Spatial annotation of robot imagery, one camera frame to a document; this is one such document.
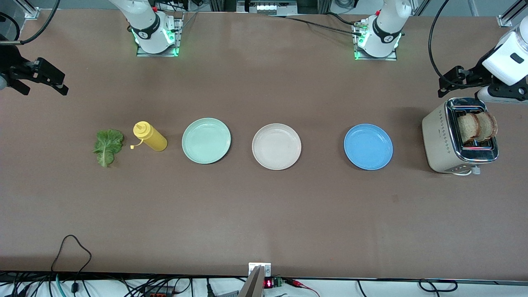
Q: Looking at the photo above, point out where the brown bread slice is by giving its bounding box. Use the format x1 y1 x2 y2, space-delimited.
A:
476 111 498 141
459 113 481 144

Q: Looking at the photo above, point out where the green lettuce leaf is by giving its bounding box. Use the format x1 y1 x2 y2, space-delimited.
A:
93 129 124 168

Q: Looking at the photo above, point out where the yellow mustard squeeze bottle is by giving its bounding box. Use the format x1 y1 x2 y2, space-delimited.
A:
130 121 168 152

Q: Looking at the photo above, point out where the blue plate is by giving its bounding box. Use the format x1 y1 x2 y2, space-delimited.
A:
344 124 394 171

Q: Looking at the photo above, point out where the light green plate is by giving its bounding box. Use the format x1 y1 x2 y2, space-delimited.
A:
182 118 231 165

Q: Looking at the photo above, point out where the beige plate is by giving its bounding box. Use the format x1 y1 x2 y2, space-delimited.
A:
252 123 302 171

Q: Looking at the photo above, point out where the beige chrome toaster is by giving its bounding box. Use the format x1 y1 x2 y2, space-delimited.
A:
422 97 500 176

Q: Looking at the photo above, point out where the grey equipment box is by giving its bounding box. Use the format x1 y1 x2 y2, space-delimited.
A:
237 0 297 14

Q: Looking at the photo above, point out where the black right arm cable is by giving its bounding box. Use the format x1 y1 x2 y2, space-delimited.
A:
0 0 61 45

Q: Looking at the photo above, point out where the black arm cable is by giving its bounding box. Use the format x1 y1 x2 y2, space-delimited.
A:
428 0 467 88
0 0 61 45

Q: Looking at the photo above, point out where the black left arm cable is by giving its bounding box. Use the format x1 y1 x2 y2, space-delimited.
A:
428 0 467 88

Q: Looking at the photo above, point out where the aluminium frame bracket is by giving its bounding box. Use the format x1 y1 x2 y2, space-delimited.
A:
497 0 528 28
16 0 40 19

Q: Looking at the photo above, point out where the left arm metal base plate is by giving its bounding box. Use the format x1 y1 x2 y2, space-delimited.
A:
353 21 398 61

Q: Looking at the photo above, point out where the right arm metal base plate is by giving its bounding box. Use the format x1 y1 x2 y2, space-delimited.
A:
136 12 184 57

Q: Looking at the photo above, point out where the black cable across table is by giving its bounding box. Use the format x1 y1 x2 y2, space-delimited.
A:
268 12 365 38

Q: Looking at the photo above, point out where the thin black looped cable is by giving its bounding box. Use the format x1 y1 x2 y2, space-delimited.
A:
52 235 92 294

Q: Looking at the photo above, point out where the black coiled cable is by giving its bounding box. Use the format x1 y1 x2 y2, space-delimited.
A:
419 279 458 292

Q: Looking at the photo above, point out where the red wire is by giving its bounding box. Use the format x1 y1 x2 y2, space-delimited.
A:
287 279 320 297

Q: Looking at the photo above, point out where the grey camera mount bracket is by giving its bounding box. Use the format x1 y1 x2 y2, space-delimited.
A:
238 263 272 297

